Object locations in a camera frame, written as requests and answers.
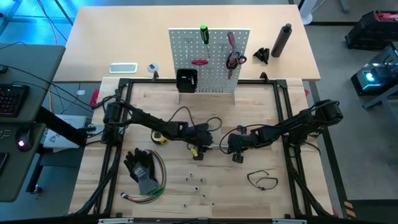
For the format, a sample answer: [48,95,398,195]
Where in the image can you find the black equipment case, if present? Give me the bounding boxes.
[344,9,398,51]

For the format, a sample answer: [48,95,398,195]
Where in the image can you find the black aluminium table frame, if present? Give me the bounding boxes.
[70,77,336,220]

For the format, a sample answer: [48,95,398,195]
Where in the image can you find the black cylinder bottle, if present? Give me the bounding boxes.
[271,22,294,58]

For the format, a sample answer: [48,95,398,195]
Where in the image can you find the black-framed safety glasses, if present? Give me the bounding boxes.
[246,169,279,192]

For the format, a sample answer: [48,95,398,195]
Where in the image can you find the black angled bar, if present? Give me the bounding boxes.
[34,106,88,147]

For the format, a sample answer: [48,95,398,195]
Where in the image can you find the black grey work glove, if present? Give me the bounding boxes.
[123,147,161,196]

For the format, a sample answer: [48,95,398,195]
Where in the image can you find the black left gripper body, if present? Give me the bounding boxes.
[185,122,210,161]

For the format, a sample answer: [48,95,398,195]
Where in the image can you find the red cable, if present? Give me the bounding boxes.
[120,149,165,203]

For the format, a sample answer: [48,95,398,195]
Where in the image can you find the black backlit keyboard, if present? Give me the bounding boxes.
[0,83,30,119]

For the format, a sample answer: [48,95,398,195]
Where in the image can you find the yellow black tape measure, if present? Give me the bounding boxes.
[150,129,169,146]

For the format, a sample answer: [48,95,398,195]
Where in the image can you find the black plastic pegboard bin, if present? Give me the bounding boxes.
[175,68,199,94]

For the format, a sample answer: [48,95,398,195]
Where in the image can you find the green black screwdriver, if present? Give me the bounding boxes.
[199,24,211,59]

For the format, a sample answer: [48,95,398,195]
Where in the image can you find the white smartphone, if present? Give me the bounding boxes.
[109,62,139,75]

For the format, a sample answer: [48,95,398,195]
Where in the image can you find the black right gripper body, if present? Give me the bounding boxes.
[231,124,253,164]

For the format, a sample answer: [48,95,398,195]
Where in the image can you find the blue red scissors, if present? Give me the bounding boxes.
[225,50,248,80]

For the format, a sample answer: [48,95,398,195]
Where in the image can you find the light wooden desk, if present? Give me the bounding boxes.
[52,4,322,83]

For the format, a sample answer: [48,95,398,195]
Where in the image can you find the computer tower with RGB lights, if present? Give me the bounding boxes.
[350,42,398,97]

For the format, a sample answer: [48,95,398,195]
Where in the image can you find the white round stand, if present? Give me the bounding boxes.
[297,0,322,26]

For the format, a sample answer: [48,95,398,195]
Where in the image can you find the red T-handle hex key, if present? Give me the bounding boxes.
[190,58,210,78]

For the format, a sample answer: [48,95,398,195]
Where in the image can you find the grey side desk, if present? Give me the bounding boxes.
[0,43,67,203]

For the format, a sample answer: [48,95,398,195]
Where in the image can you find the long metal pegboard hook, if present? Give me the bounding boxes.
[183,37,193,62]

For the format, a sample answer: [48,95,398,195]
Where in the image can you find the white printed sheet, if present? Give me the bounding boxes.
[42,114,88,151]

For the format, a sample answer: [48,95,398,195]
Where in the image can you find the red clear-handled screwdriver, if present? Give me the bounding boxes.
[226,30,236,54]

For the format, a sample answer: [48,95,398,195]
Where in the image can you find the white metal pegboard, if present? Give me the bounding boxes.
[168,27,251,93]

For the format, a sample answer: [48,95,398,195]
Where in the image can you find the black wedge-shaped part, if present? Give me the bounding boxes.
[252,47,271,66]

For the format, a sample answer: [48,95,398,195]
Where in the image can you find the black computer mouse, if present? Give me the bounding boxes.
[15,128,34,153]

